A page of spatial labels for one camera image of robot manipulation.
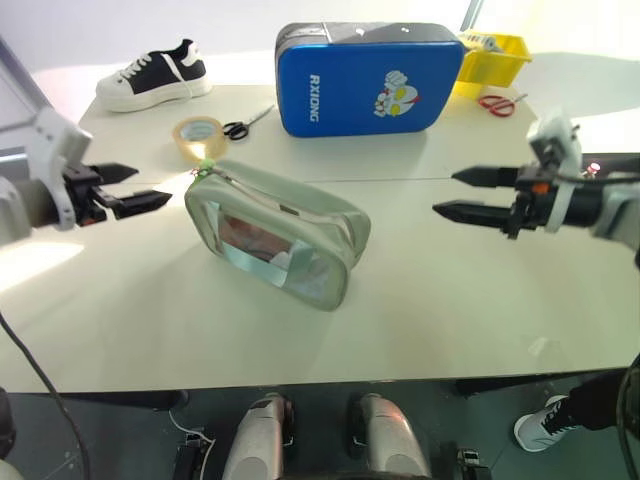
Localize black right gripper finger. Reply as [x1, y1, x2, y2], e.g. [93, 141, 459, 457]
[450, 166, 522, 190]
[431, 199, 515, 232]

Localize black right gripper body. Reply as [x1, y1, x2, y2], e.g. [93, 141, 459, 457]
[502, 165, 557, 241]

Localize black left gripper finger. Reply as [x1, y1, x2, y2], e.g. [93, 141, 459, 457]
[96, 162, 140, 188]
[106, 189, 174, 221]

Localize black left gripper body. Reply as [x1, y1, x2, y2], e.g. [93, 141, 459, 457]
[61, 165, 120, 227]

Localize grey-green transparent pouch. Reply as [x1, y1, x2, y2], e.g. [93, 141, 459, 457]
[183, 159, 372, 313]

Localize clear packing tape roll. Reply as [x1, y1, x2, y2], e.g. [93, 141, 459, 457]
[172, 115, 230, 162]

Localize black and white sneaker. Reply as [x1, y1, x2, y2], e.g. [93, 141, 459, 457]
[95, 38, 213, 114]

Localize yellow plastic bin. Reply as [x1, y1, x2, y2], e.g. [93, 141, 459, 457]
[452, 29, 533, 100]

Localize white item in bin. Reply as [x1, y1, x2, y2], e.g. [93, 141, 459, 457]
[462, 29, 506, 53]

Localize blue RXIONG hard case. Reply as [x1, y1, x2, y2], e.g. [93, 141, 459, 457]
[274, 21, 466, 138]

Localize person's black trouser leg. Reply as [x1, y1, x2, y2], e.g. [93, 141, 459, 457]
[565, 368, 632, 432]

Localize white person's sneaker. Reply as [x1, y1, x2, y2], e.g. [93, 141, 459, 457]
[513, 394, 581, 454]

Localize silver right robot leg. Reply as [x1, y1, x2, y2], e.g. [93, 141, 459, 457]
[346, 392, 432, 480]

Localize silver robot leg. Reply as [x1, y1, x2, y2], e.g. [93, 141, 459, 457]
[346, 392, 432, 480]
[221, 392, 295, 480]

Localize silver left robot leg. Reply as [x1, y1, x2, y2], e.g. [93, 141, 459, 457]
[221, 392, 295, 480]

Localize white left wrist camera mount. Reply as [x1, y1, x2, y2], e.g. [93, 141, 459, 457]
[24, 106, 94, 232]

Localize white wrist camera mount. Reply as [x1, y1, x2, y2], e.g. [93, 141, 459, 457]
[528, 110, 585, 235]
[24, 106, 94, 232]

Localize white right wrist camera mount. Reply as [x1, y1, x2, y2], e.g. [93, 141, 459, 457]
[528, 110, 585, 235]

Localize red-handled scissors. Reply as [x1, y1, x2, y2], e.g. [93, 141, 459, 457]
[478, 92, 529, 119]

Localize black-handled scissors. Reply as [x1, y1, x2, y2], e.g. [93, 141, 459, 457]
[221, 103, 276, 142]

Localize grey metal frame bar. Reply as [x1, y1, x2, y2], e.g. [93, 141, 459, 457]
[0, 33, 51, 126]

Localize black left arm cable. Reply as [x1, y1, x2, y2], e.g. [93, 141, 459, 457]
[0, 310, 92, 480]

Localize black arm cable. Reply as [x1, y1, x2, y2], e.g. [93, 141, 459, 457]
[615, 352, 640, 480]
[0, 310, 92, 480]

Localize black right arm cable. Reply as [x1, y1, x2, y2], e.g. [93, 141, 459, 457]
[615, 352, 640, 480]

